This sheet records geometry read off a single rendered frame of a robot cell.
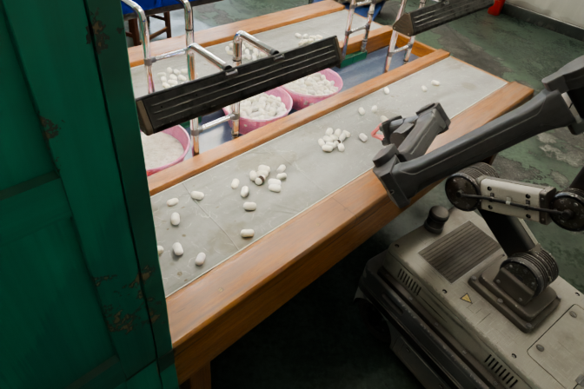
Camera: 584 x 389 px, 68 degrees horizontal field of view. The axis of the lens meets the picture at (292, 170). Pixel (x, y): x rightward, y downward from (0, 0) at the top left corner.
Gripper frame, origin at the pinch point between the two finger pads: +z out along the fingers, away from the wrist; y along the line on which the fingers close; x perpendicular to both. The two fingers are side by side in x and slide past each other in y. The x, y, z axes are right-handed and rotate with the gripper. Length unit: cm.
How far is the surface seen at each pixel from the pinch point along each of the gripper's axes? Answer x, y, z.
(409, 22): -29.7, -24.7, -8.8
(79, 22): -33, 92, -60
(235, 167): -7.4, 41.9, 18.5
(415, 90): -5, -49, 15
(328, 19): -52, -71, 71
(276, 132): -11.9, 21.6, 20.2
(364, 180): 9.9, 16.0, -5.5
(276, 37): -50, -31, 68
